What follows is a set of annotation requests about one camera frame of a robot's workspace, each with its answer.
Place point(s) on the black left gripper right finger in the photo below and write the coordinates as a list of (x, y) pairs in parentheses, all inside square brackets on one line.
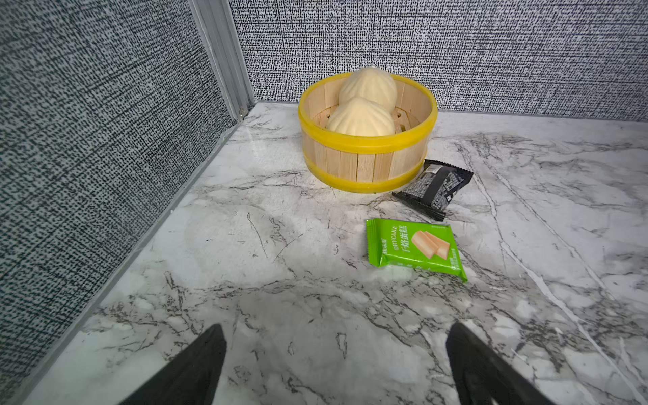
[(481, 376)]

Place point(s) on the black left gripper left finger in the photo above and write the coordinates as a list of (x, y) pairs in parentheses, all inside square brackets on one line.
[(190, 378)]

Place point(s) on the green cake snack packet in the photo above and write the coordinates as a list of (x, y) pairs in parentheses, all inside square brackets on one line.
[(430, 247)]

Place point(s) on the black snack packet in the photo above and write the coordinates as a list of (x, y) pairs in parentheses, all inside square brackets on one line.
[(434, 188)]

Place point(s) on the front white steamed bun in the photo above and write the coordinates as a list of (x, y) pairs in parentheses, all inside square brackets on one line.
[(362, 118)]

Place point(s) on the white steamed bun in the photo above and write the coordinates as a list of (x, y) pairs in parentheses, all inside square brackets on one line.
[(362, 118), (373, 84)]

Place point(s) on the rear white steamed bun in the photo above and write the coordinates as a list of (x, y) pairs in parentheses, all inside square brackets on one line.
[(373, 84)]

